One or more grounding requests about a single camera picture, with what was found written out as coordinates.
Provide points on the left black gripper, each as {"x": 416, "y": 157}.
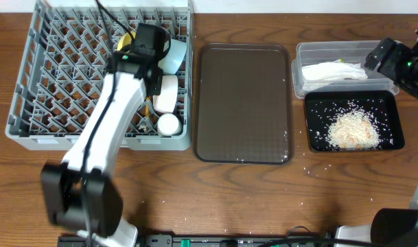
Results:
{"x": 157, "y": 90}

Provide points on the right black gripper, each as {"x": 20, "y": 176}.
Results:
{"x": 388, "y": 67}

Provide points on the light blue bowl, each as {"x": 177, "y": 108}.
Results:
{"x": 174, "y": 58}

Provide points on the yellow round plate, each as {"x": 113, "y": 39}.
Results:
{"x": 126, "y": 39}

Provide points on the white cup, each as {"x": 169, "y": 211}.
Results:
{"x": 169, "y": 125}

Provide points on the white paper napkin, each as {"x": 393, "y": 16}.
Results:
{"x": 334, "y": 71}

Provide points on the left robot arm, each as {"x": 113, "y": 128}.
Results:
{"x": 79, "y": 193}

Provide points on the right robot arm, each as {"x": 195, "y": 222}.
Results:
{"x": 390, "y": 226}

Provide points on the pile of rice waste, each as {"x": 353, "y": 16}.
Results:
{"x": 353, "y": 130}

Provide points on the grey dishwasher rack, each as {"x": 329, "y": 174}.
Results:
{"x": 62, "y": 68}

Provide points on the black rectangular tray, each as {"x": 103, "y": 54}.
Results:
{"x": 322, "y": 107}

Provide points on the clear plastic bin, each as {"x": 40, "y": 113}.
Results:
{"x": 353, "y": 52}

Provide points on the dark brown serving tray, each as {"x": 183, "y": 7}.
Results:
{"x": 243, "y": 105}

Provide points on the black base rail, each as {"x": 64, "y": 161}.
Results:
{"x": 298, "y": 236}

